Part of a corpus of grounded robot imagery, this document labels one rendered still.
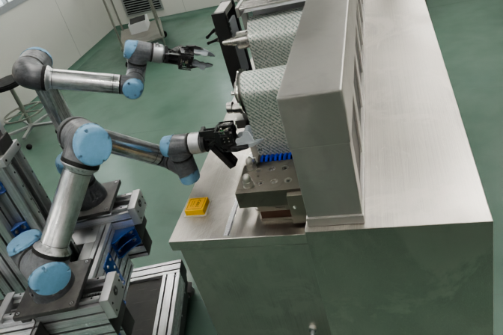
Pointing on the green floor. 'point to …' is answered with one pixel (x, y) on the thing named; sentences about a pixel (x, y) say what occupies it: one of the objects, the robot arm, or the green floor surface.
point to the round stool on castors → (22, 110)
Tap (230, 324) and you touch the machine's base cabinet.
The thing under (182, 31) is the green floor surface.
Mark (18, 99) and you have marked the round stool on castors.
